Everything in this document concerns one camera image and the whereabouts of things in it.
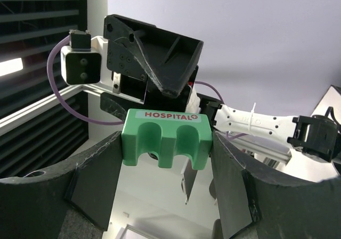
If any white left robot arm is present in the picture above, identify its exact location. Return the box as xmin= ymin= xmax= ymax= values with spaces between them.
xmin=100 ymin=15 xmax=340 ymax=170

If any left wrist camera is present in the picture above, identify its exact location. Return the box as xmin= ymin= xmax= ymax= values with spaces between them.
xmin=60 ymin=30 xmax=102 ymax=85

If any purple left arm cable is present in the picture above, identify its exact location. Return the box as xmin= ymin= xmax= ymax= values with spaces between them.
xmin=47 ymin=35 xmax=248 ymax=140

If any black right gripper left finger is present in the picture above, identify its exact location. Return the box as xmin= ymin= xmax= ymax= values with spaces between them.
xmin=1 ymin=132 xmax=123 ymax=238

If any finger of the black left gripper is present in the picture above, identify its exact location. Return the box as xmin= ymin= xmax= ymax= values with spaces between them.
xmin=129 ymin=27 xmax=204 ymax=98

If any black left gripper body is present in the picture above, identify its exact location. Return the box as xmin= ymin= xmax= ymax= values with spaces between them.
xmin=103 ymin=14 xmax=200 ymax=113

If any green arched hospital block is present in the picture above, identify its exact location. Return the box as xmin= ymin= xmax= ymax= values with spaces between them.
xmin=121 ymin=109 xmax=213 ymax=170

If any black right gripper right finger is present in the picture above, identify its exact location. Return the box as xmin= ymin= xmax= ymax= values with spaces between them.
xmin=211 ymin=132 xmax=340 ymax=238

